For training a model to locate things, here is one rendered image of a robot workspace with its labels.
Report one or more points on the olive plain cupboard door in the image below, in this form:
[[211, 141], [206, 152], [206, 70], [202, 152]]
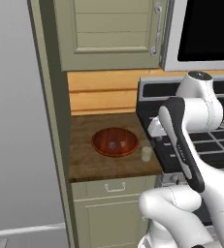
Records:
[[110, 226]]

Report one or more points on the olive tall cabinet side panel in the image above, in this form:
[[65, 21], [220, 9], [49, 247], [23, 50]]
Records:
[[52, 97]]

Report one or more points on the brown wooden bowl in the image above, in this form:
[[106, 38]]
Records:
[[100, 145]]

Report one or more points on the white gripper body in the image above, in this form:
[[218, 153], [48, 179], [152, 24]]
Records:
[[156, 126]]

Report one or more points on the olive drawer front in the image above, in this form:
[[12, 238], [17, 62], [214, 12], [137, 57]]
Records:
[[136, 187]]

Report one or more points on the black stove hob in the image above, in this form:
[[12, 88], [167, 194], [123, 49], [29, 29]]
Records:
[[155, 106]]

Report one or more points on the grey fridge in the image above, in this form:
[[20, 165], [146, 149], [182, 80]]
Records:
[[13, 129]]

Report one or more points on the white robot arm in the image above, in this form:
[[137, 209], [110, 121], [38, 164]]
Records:
[[197, 113]]

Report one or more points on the clear ice cube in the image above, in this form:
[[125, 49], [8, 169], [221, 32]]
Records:
[[123, 143], [112, 145]]

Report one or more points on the silver stove knob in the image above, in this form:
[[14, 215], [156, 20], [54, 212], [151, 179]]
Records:
[[175, 178]]

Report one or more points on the white microwave oven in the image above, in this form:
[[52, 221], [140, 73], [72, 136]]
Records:
[[181, 32]]

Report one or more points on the glass of lemonade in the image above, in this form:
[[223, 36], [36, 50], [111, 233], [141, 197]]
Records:
[[146, 155]]

